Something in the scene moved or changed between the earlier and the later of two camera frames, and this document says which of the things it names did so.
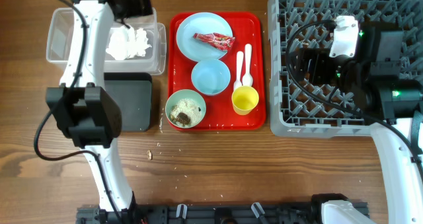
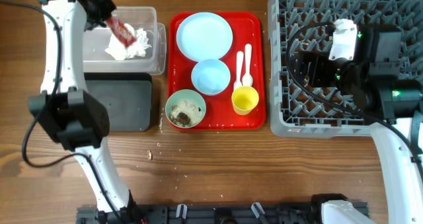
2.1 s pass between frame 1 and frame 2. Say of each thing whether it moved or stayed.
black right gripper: stayed
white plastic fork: stayed
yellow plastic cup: stayed
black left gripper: moved
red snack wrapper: moved
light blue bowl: stayed
